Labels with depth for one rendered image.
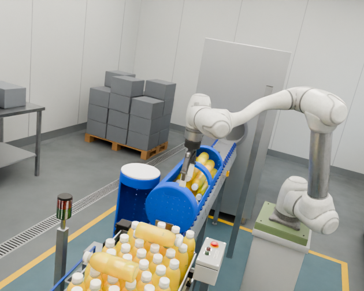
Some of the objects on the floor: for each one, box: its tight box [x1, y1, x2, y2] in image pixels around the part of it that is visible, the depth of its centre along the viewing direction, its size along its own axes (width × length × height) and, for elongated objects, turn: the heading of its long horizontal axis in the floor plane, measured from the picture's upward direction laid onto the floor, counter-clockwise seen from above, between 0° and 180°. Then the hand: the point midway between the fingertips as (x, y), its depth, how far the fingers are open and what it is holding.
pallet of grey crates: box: [84, 70, 176, 160], centre depth 600 cm, size 120×80×119 cm
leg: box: [212, 176, 227, 225], centre depth 394 cm, size 6×6×63 cm
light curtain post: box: [226, 85, 273, 259], centre depth 322 cm, size 6×6×170 cm
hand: (186, 179), depth 168 cm, fingers open, 13 cm apart
